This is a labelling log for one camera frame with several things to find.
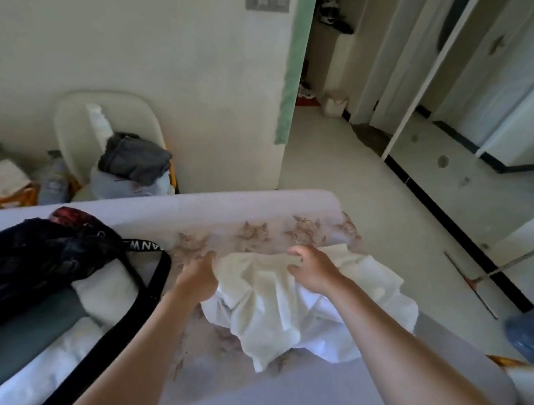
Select dark teal garment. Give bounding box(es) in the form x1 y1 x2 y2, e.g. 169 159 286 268
0 282 92 405

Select broom with long handle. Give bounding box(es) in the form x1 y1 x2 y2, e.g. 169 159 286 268
439 231 534 323

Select person's right hand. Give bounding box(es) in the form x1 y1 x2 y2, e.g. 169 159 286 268
285 243 351 297

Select blue plastic bag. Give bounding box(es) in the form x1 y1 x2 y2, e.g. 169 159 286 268
501 303 534 366

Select white plastic chair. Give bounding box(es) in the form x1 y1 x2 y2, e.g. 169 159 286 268
47 87 186 209

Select person's right forearm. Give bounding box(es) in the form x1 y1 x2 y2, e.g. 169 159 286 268
314 276 534 405

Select black and white shoes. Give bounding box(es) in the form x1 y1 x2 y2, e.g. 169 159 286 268
316 0 357 35

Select bed with floral sheet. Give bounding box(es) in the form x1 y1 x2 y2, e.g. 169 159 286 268
0 167 534 405

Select white cloth garment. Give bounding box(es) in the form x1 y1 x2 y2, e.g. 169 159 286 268
195 233 424 384

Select black bag with strap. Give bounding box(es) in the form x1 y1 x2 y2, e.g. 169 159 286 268
0 202 176 405

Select person's left hand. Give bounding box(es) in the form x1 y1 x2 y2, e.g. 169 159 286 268
171 248 221 307

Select clear plastic water bottle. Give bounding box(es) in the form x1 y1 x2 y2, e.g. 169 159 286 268
37 149 73 208

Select white door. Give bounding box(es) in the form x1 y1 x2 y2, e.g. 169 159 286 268
431 0 534 151

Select light blue folded garment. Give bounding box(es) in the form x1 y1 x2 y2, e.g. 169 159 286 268
88 168 177 203

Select white waste bin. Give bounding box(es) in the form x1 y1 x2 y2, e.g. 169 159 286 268
323 94 349 120

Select white paper sheet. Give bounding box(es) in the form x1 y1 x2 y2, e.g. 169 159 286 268
0 159 33 199

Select person's left forearm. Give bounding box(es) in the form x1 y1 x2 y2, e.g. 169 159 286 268
69 281 203 405

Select dark grey folded garment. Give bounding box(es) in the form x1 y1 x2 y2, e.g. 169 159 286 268
97 131 175 189

